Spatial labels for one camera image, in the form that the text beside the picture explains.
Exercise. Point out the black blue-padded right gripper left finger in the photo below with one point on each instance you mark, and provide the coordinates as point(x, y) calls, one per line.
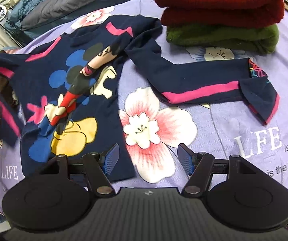
point(97, 167)

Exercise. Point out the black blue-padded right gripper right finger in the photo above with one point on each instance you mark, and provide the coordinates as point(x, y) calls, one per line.
point(198, 167)

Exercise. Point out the navy cartoon print child shirt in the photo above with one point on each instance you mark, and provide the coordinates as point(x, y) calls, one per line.
point(108, 84)

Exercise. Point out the purple floral bed sheet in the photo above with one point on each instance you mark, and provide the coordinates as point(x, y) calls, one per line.
point(224, 128)

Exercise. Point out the green folded fleece garment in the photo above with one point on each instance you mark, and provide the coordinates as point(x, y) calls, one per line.
point(259, 40)

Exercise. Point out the teal blue blanket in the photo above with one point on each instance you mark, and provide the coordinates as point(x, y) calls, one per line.
point(18, 13)

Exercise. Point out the red knitted folded sweater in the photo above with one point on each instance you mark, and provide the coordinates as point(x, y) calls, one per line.
point(234, 13)

